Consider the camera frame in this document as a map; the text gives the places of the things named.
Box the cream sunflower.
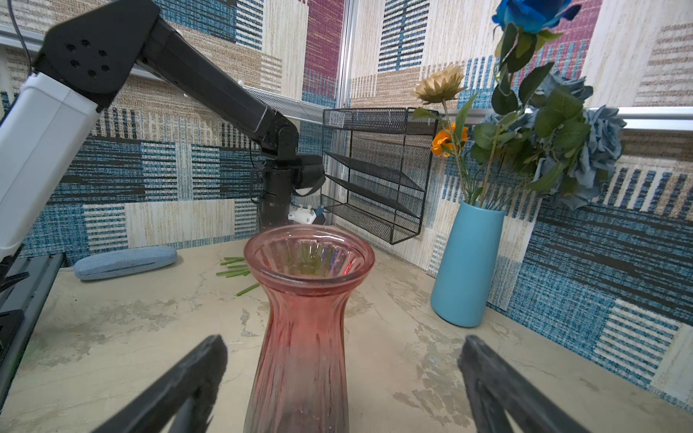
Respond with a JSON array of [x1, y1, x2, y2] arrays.
[[410, 63, 478, 207]]

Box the dark red glass vase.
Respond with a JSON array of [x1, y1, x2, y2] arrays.
[[244, 225, 375, 432]]

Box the small blue flower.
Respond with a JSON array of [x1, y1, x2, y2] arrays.
[[474, 1, 582, 209]]

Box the grey blue glasses case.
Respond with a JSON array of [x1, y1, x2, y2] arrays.
[[73, 246, 178, 281]]

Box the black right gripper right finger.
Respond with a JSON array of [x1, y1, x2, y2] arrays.
[[458, 335, 586, 432]]

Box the tulip bunch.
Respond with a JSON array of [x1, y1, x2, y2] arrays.
[[215, 256, 260, 298]]

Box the orange marigold flower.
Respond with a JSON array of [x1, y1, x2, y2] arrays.
[[431, 120, 476, 205]]

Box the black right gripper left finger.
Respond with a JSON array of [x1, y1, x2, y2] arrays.
[[96, 335, 227, 432]]

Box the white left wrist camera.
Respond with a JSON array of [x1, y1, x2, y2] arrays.
[[288, 206, 327, 226]]

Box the light blue ceramic vase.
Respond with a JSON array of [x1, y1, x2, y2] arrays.
[[431, 203, 505, 328]]

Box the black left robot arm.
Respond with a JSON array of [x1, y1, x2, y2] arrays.
[[22, 1, 344, 263]]

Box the blue rose bouquet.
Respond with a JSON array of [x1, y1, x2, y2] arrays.
[[467, 72, 626, 210]]

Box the black mesh shelf rack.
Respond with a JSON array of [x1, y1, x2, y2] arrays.
[[321, 108, 439, 245]]

